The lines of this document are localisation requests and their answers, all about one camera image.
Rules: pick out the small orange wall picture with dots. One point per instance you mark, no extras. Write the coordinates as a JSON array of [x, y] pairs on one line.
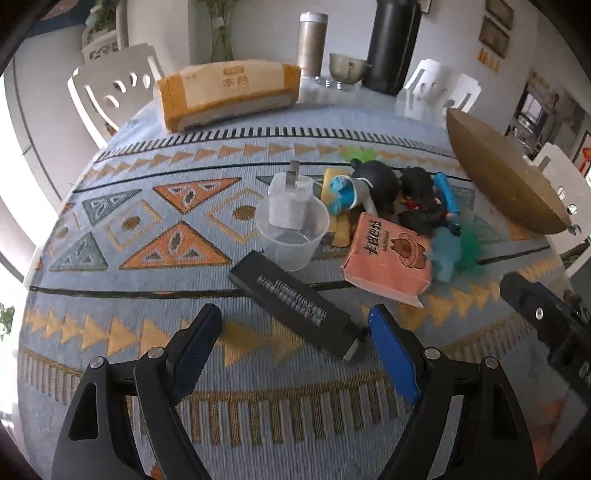
[[488, 59]]

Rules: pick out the metallic thermos flask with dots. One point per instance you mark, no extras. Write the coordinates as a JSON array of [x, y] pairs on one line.
[[311, 46]]

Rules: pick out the light blue toy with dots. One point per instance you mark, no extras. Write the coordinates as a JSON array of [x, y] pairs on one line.
[[445, 258]]

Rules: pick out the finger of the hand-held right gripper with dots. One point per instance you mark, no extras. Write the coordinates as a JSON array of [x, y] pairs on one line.
[[538, 304]]

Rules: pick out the kraft yellow tissue pack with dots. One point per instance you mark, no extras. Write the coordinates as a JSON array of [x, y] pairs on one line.
[[221, 92]]

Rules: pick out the blue toy stick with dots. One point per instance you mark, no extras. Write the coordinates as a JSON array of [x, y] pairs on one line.
[[445, 194]]

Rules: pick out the pink carton box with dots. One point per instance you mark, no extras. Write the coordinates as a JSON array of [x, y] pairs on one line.
[[388, 258]]

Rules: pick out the yellow block toy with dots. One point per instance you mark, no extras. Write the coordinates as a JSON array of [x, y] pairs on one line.
[[344, 233]]

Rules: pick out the large black bottle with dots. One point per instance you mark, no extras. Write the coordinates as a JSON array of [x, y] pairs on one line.
[[392, 46]]

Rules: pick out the footed glass bowl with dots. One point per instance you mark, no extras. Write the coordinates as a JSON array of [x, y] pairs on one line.
[[348, 67]]

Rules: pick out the black-haired doll figurine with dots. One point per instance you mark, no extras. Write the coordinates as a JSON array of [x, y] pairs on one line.
[[415, 182]]

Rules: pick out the green tassel toy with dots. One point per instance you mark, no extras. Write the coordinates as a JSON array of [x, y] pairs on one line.
[[471, 244]]

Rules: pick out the vase with green plant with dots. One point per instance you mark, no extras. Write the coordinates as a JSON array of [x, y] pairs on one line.
[[201, 32]]

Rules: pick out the black rectangular box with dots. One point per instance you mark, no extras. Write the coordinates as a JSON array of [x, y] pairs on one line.
[[295, 318]]

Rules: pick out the patterned blue orange tablecloth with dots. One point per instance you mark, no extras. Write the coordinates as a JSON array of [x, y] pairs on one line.
[[138, 295]]

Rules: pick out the white plastic chair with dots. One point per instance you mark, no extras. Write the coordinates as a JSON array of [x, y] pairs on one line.
[[443, 83], [561, 170], [101, 83]]

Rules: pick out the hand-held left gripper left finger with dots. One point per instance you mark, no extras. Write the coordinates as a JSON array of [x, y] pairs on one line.
[[196, 341]]

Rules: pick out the black round figurine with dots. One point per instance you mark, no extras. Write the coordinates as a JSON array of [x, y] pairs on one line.
[[378, 182]]

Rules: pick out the white charger plug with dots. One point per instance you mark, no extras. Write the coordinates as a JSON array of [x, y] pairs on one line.
[[291, 198]]

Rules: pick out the brown wooden bowl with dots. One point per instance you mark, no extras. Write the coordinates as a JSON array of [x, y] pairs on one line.
[[498, 170]]

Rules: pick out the clear plastic cup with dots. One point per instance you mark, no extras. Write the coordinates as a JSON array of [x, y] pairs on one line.
[[295, 256]]

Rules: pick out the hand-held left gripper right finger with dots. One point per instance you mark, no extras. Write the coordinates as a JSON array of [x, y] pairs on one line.
[[392, 350]]

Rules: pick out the dark framed wall picture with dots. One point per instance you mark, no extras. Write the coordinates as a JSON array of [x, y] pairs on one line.
[[501, 11], [494, 37]]

